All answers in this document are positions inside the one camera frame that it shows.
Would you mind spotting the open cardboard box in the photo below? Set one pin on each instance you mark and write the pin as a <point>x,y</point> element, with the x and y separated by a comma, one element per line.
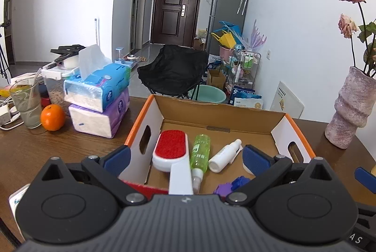
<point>216,78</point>

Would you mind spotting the white pill container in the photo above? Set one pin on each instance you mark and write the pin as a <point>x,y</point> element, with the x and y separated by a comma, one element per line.
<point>16,199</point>

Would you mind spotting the blue printed pack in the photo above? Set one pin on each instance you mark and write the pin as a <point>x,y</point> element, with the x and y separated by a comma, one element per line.
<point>243,96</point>

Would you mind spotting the purple tissue pack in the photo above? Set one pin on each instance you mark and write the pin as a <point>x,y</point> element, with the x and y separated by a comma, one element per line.
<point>94,122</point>

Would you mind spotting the white pot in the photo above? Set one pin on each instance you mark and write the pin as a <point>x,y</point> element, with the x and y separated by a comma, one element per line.
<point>70,63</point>

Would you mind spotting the clear food container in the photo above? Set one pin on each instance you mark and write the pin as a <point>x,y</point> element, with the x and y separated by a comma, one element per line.
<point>54,93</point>

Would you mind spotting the pink bucket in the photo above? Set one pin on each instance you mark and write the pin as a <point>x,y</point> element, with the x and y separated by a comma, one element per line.
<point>226,51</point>

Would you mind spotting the blue tissue pack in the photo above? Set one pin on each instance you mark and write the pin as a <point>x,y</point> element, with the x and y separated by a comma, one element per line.
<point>102,87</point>

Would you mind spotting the red cardboard box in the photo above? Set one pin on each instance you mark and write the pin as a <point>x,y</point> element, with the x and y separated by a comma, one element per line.
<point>205,116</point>

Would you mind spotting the yellow packet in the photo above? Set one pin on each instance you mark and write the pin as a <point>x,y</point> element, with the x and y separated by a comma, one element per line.
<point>4,92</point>

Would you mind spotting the orange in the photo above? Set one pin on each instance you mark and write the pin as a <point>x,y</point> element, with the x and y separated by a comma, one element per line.
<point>53,117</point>

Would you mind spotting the purple blue small toy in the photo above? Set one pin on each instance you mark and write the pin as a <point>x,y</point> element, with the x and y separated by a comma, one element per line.
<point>223,190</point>

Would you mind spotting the red and white lint brush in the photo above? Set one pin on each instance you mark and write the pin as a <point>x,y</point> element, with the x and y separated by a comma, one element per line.
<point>171,149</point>

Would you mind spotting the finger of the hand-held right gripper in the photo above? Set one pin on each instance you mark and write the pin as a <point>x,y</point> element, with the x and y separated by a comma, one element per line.
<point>365,176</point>

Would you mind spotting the purple hangers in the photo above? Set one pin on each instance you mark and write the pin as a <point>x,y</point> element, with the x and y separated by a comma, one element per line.
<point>255,37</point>

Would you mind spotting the dark brown door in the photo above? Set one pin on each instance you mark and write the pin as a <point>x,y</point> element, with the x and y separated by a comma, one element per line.
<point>173,22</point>

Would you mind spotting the green basin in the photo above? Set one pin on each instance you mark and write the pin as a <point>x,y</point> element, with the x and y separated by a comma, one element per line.
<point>211,94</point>

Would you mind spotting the black folded stand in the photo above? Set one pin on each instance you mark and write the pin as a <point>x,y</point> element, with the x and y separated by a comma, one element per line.
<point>67,49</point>

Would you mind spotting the small cardboard box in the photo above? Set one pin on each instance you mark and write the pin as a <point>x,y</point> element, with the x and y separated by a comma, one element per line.
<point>199,44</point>

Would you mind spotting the small white bottle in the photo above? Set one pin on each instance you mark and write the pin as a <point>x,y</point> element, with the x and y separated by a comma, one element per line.
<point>223,158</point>

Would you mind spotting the glass cup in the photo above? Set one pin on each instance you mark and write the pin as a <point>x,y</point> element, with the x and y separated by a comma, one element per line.
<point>28,111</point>

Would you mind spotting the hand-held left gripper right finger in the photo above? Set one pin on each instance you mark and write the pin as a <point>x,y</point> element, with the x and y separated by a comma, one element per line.
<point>255,161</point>

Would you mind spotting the white board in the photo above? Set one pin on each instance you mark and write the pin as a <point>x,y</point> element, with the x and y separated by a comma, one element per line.
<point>286,102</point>

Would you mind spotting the white wall socket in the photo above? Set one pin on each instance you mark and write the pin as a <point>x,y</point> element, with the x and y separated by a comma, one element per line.
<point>268,54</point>

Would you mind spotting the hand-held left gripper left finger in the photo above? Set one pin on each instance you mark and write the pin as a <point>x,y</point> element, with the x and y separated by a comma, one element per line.
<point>117,159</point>

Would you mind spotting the green spray bottle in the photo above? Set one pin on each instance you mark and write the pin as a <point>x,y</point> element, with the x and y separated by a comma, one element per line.
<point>199,152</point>

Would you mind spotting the grey fridge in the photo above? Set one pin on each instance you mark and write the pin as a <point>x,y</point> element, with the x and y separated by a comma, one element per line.
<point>226,11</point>

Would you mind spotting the yellow dustpan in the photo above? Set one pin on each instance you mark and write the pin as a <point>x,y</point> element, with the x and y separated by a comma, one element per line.
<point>226,39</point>

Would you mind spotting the black folding chair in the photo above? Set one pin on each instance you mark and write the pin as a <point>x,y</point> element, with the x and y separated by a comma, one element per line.
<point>173,69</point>

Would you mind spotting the pink stone vase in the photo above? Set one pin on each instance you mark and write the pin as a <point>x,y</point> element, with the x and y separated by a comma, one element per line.
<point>349,111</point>

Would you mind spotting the metal trolley rack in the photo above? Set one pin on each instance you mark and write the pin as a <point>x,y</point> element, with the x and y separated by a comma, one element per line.
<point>248,61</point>

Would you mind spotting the pet water feeder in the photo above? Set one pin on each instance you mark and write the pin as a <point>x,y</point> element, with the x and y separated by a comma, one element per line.
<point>126,62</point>

